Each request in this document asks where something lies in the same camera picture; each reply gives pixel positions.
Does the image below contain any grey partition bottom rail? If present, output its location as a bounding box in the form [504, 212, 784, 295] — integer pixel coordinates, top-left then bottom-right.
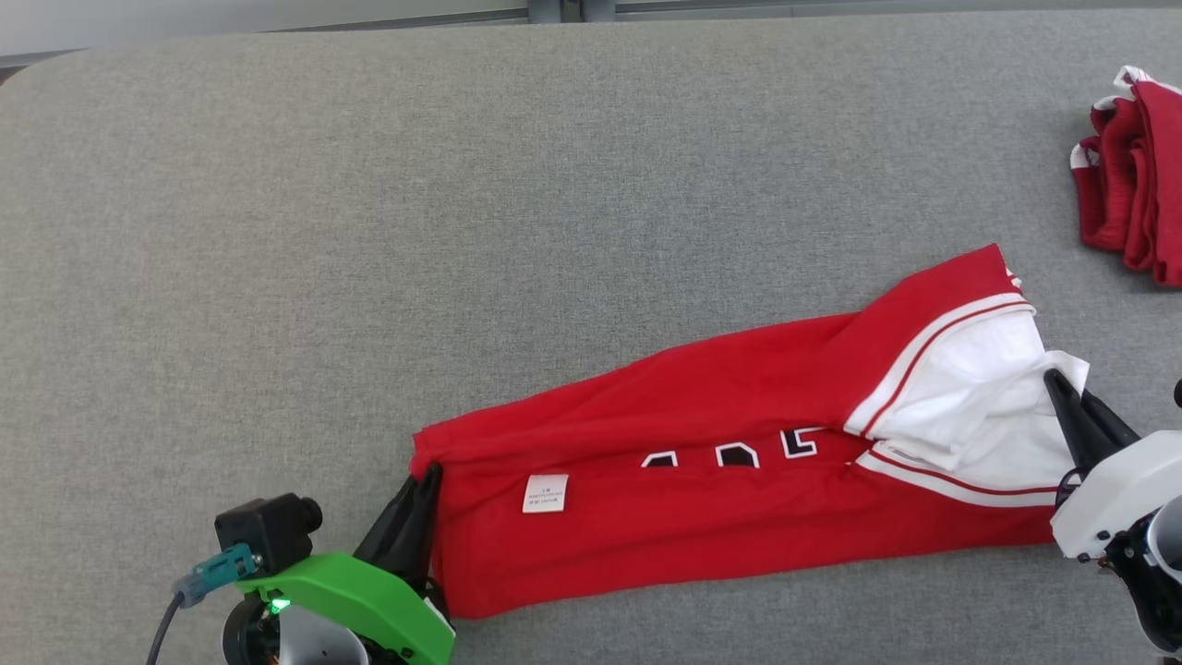
[614, 0, 1182, 19]
[268, 9, 529, 32]

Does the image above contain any teal left cable connector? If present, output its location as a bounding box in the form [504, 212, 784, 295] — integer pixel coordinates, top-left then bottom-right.
[175, 543, 261, 609]

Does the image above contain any black left camera cable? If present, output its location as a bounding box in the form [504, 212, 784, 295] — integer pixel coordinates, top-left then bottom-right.
[146, 591, 186, 665]

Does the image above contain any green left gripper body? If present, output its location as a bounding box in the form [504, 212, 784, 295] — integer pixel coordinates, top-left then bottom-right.
[235, 551, 457, 665]

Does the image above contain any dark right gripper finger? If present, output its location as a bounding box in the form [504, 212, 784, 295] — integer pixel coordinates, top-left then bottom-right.
[1043, 368, 1101, 473]
[1079, 392, 1142, 464]

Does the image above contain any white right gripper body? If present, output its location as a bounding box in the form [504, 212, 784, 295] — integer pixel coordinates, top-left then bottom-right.
[1051, 429, 1182, 562]

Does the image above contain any red and white jersey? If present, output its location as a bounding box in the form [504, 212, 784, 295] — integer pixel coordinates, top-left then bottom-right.
[411, 243, 1092, 620]

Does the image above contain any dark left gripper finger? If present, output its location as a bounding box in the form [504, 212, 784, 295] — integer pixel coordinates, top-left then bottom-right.
[353, 478, 423, 575]
[387, 462, 444, 594]

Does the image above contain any red garment with white trim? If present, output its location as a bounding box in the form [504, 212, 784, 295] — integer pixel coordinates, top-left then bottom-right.
[1069, 65, 1182, 287]

